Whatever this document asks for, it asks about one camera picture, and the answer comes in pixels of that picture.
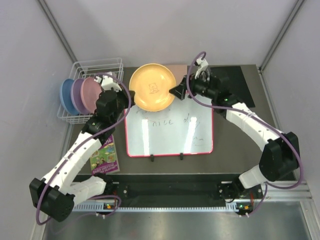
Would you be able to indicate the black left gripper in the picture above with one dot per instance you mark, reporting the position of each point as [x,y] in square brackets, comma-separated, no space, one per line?
[123,94]

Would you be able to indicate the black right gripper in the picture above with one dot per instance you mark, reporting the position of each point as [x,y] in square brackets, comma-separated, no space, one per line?
[180,91]

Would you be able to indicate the yellow bear plate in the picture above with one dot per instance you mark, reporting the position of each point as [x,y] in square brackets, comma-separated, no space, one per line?
[152,83]

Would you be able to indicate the pink plate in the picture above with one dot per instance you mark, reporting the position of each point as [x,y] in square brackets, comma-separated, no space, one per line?
[89,92]

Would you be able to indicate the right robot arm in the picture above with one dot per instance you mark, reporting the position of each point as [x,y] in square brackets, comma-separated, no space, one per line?
[280,151]

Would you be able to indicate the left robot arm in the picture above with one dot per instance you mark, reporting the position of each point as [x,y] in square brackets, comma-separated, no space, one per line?
[56,194]

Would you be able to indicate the brown cardboard sheet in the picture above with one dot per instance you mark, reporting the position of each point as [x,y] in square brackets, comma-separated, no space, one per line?
[179,71]

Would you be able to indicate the red framed whiteboard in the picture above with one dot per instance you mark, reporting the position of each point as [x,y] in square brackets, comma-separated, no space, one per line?
[183,128]

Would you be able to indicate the black folder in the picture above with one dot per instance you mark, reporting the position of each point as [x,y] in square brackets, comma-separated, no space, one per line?
[235,81]

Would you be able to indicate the purple plate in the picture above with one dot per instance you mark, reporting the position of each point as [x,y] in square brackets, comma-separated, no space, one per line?
[76,96]

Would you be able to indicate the blue plate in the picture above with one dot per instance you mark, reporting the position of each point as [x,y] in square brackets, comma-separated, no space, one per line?
[65,97]

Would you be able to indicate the purple treehouse children's book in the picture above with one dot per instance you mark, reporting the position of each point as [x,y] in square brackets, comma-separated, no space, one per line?
[105,160]

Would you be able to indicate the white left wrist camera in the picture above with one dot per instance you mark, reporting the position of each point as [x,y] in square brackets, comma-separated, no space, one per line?
[107,82]

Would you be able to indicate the white wire dish rack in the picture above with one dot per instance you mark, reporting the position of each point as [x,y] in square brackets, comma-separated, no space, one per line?
[90,68]

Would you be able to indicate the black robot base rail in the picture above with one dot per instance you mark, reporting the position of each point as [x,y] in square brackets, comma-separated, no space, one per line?
[176,190]

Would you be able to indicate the grey slotted cable duct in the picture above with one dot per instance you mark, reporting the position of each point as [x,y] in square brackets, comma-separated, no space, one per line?
[102,206]

